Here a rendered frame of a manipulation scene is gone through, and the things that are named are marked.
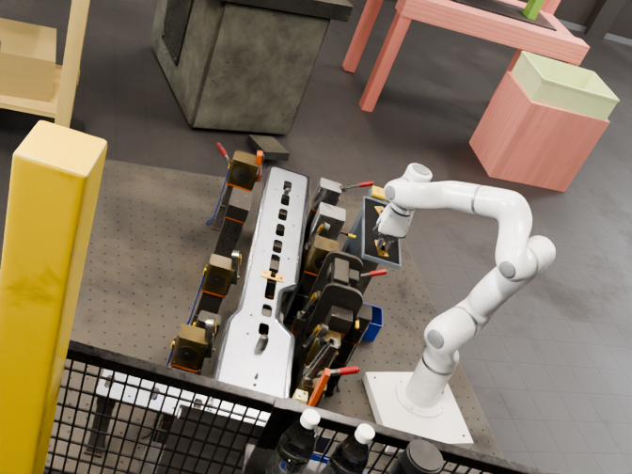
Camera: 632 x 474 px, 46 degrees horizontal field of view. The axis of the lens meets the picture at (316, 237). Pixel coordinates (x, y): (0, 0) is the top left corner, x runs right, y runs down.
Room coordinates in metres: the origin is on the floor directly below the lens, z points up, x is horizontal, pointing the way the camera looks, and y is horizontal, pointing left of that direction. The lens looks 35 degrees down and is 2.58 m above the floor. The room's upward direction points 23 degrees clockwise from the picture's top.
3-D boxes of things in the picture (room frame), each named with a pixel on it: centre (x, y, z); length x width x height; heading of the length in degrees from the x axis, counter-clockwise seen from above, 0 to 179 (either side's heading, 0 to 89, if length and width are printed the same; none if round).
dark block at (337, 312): (1.79, -0.17, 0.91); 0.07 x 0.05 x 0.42; 100
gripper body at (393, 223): (2.15, -0.23, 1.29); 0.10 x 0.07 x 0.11; 110
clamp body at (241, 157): (2.52, 0.38, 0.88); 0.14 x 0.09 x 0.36; 100
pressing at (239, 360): (1.99, 0.09, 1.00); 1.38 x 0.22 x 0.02; 10
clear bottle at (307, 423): (0.88, -0.11, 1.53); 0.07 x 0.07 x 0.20
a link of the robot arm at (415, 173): (2.14, -0.22, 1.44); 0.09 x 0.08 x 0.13; 145
